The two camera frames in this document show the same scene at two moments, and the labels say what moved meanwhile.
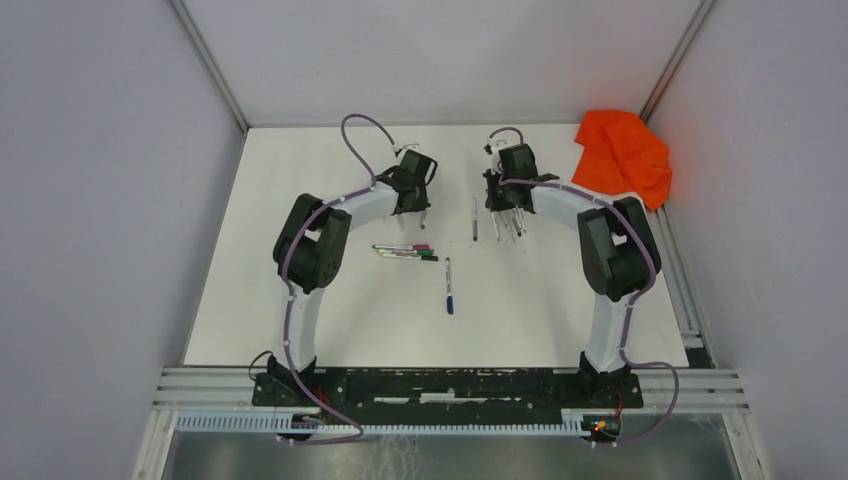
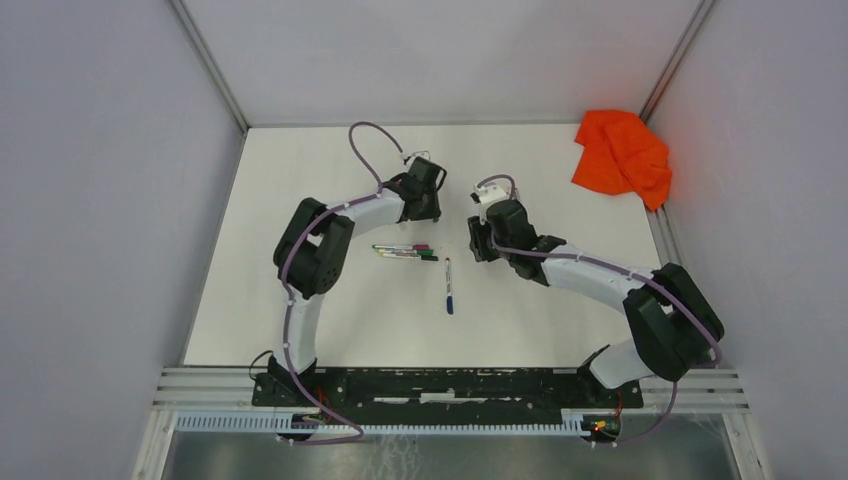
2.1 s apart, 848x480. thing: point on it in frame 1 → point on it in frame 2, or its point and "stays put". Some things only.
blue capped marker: x=449 y=295 stays put
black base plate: x=394 y=397 stays put
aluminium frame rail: x=199 y=389 stays put
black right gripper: x=493 y=177 → x=479 y=227
